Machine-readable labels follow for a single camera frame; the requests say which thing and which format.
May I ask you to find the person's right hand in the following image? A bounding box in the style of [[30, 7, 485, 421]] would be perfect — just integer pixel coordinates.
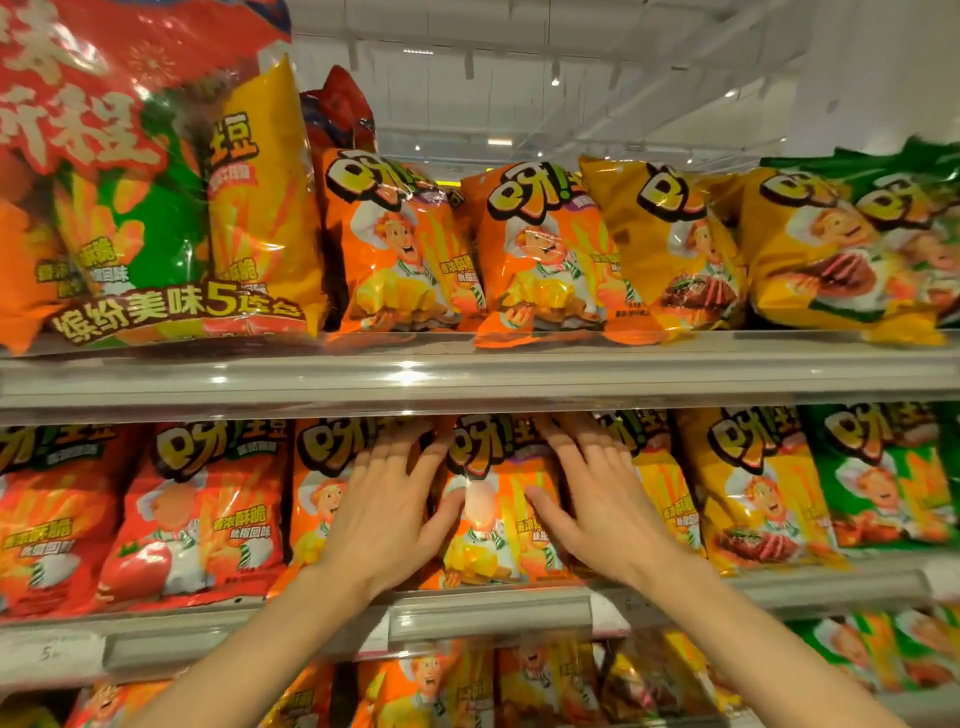
[[523, 414, 678, 591]]

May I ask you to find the green snack packet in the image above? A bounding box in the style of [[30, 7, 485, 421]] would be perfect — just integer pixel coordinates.
[[801, 402, 960, 552], [786, 613, 905, 695], [891, 606, 960, 690], [759, 136, 960, 329]]

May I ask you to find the person's right forearm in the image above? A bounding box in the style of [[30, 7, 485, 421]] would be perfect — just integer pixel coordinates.
[[622, 549, 910, 728]]

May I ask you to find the white price label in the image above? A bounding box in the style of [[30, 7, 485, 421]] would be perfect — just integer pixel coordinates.
[[588, 591, 633, 640], [921, 557, 960, 601], [0, 631, 108, 685]]

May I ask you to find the person's left hand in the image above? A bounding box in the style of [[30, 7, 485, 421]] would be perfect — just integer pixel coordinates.
[[318, 421, 468, 603]]

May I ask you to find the large clear multipack snack bag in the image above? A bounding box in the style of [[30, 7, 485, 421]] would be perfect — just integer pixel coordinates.
[[0, 0, 330, 356]]

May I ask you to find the yellow snack packet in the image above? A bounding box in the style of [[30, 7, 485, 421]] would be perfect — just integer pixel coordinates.
[[596, 410, 708, 558], [600, 628, 745, 723], [579, 155, 751, 339], [677, 406, 850, 577], [720, 167, 948, 348]]

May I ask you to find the person's left forearm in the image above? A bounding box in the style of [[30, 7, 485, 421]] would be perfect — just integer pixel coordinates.
[[123, 562, 376, 728]]

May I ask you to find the grey metal shelf with rail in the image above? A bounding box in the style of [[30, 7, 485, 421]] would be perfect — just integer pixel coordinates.
[[0, 328, 960, 427], [0, 549, 960, 693]]

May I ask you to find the orange snack packet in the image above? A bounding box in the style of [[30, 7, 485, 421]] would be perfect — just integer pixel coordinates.
[[258, 663, 336, 728], [321, 147, 487, 335], [351, 643, 498, 728], [420, 414, 582, 591], [459, 161, 665, 350], [268, 417, 444, 599], [63, 678, 175, 728], [495, 636, 610, 728]]

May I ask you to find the red snack packet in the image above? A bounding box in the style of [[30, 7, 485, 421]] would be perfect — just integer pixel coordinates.
[[96, 421, 294, 612], [300, 65, 378, 155], [0, 425, 145, 621]]

